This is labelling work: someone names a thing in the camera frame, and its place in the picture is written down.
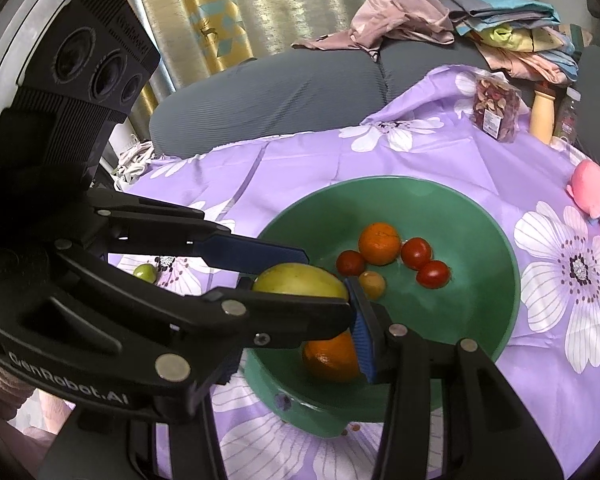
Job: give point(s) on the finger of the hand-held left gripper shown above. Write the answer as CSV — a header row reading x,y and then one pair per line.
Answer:
x,y
250,252
290,317

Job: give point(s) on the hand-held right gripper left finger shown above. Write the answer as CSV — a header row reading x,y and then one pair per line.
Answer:
x,y
231,371

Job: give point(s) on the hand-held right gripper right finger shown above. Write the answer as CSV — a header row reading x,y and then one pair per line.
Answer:
x,y
362,340

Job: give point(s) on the orange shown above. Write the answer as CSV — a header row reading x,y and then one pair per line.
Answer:
x,y
379,244
330,360

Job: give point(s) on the large green tomato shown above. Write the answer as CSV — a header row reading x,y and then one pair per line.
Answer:
x,y
300,280

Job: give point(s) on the small yellow fruit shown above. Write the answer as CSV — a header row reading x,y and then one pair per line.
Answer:
x,y
372,285

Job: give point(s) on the red tomato with stem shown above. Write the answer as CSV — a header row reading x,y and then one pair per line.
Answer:
x,y
433,274

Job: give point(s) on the green plastic bowl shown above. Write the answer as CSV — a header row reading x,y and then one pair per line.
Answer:
x,y
455,240

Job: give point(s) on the small green tomato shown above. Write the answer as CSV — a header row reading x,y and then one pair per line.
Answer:
x,y
144,273

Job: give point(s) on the grey sofa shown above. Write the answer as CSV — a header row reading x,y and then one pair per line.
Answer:
x,y
280,90

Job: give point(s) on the yellow patterned curtain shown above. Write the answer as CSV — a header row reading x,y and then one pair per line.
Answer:
x,y
205,25

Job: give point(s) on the purple floral tablecloth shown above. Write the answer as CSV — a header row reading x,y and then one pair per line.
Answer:
x,y
480,160

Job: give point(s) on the person's legs in pink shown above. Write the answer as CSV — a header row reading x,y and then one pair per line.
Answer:
x,y
10,395

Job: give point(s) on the clear snack bag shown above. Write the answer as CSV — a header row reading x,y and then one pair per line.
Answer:
x,y
495,105

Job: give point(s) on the pink plush toy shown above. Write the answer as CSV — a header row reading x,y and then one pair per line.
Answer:
x,y
595,185

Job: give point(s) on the small clear bottle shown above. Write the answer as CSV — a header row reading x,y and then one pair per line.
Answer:
x,y
567,120

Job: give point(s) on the stack of folded cloths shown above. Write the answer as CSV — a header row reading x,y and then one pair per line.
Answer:
x,y
510,35

